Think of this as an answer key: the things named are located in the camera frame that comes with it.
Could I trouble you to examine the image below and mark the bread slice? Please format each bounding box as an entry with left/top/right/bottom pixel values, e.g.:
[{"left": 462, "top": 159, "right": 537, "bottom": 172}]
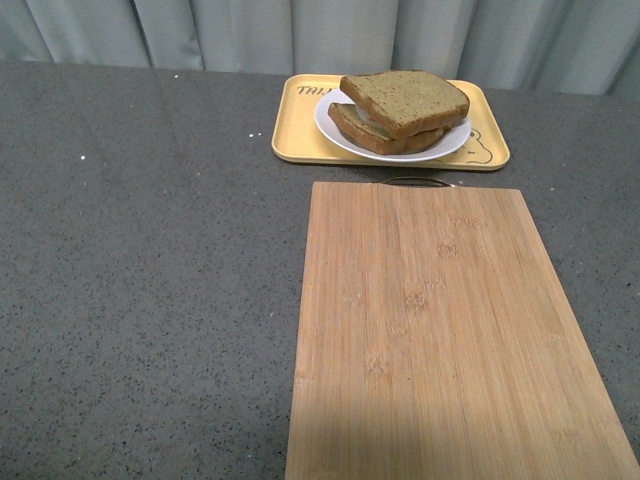
[
  {"left": 328, "top": 103, "right": 451, "bottom": 155},
  {"left": 340, "top": 70, "right": 470, "bottom": 139}
]

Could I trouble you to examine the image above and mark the fried egg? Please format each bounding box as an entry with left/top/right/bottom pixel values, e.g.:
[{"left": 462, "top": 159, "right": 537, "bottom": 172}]
[{"left": 355, "top": 105, "right": 386, "bottom": 130}]

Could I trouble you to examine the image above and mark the white round plate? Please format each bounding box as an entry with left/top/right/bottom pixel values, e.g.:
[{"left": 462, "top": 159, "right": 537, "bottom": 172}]
[{"left": 314, "top": 89, "right": 471, "bottom": 163}]

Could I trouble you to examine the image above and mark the yellow bear tray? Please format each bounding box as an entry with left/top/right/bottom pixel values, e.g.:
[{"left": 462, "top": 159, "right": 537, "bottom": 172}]
[{"left": 272, "top": 74, "right": 510, "bottom": 171}]

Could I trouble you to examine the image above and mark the wooden cutting board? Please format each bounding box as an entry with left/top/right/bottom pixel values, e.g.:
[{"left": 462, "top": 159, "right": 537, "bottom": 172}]
[{"left": 285, "top": 182, "right": 639, "bottom": 479}]

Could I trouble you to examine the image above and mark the grey curtain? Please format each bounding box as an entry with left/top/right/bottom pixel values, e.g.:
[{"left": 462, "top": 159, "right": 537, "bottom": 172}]
[{"left": 1, "top": 0, "right": 639, "bottom": 100}]

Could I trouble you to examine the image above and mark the metal cutting board handle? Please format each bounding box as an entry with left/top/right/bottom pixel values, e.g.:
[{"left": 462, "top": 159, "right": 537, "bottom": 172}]
[{"left": 383, "top": 176, "right": 454, "bottom": 188}]

